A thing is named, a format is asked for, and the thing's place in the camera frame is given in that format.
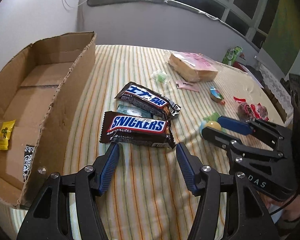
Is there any colourful candy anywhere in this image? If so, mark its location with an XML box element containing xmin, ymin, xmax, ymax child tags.
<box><xmin>209</xmin><ymin>86</ymin><xmax>226</xmax><ymax>105</ymax></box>

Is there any green candy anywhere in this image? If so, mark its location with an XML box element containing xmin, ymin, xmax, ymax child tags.
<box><xmin>151</xmin><ymin>70</ymin><xmax>171</xmax><ymax>85</ymax></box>

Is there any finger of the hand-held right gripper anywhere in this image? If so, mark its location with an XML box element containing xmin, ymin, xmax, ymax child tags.
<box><xmin>202</xmin><ymin>127</ymin><xmax>287</xmax><ymax>164</ymax></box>
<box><xmin>218</xmin><ymin>116</ymin><xmax>293</xmax><ymax>153</ymax></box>

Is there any green paper bag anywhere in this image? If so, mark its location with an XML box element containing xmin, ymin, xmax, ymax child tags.
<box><xmin>222</xmin><ymin>46</ymin><xmax>243</xmax><ymax>65</ymax></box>

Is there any yellow wrapped candy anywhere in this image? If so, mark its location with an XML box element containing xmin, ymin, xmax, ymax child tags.
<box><xmin>0</xmin><ymin>120</ymin><xmax>16</xmax><ymax>151</ymax></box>

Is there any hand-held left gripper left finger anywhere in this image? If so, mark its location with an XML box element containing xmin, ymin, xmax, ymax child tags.
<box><xmin>16</xmin><ymin>143</ymin><xmax>120</xmax><ymax>240</ymax></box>

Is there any lace-covered side table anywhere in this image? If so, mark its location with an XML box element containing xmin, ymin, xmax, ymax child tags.
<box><xmin>255</xmin><ymin>57</ymin><xmax>294</xmax><ymax>120</ymax></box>

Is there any bread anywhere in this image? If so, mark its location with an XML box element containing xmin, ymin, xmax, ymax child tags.
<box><xmin>167</xmin><ymin>52</ymin><xmax>219</xmax><ymax>82</ymax></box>

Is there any yellow egg toy candy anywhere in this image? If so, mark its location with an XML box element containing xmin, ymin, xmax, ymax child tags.
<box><xmin>199</xmin><ymin>112</ymin><xmax>228</xmax><ymax>139</ymax></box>

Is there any black white patterned packet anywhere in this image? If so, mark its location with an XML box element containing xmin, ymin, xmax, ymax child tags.
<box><xmin>22</xmin><ymin>144</ymin><xmax>35</xmax><ymax>180</ymax></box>

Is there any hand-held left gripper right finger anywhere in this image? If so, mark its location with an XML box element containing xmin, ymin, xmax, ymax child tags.
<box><xmin>176</xmin><ymin>142</ymin><xmax>278</xmax><ymax>240</ymax></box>

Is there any white framed window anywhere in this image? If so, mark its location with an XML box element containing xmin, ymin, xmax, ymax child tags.
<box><xmin>110</xmin><ymin>0</ymin><xmax>280</xmax><ymax>48</ymax></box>

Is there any cardboard box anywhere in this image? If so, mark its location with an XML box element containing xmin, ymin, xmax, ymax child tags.
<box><xmin>0</xmin><ymin>31</ymin><xmax>97</xmax><ymax>210</ymax></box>

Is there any red box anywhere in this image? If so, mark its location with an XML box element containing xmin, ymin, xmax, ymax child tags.
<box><xmin>234</xmin><ymin>62</ymin><xmax>255</xmax><ymax>75</ymax></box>

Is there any teal foil packet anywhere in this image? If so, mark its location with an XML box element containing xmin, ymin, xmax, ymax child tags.
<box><xmin>116</xmin><ymin>104</ymin><xmax>153</xmax><ymax>118</ymax></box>

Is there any striped cloth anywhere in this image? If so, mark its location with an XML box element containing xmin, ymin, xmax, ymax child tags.
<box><xmin>10</xmin><ymin>44</ymin><xmax>294</xmax><ymax>240</ymax></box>

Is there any small pink sachet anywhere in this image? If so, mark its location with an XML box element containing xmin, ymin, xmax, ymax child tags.
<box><xmin>176</xmin><ymin>80</ymin><xmax>200</xmax><ymax>92</ymax></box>

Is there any brown chocolate bar packet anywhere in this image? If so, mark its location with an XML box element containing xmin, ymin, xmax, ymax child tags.
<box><xmin>100</xmin><ymin>111</ymin><xmax>177</xmax><ymax>150</ymax></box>
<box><xmin>114</xmin><ymin>81</ymin><xmax>182</xmax><ymax>118</ymax></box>

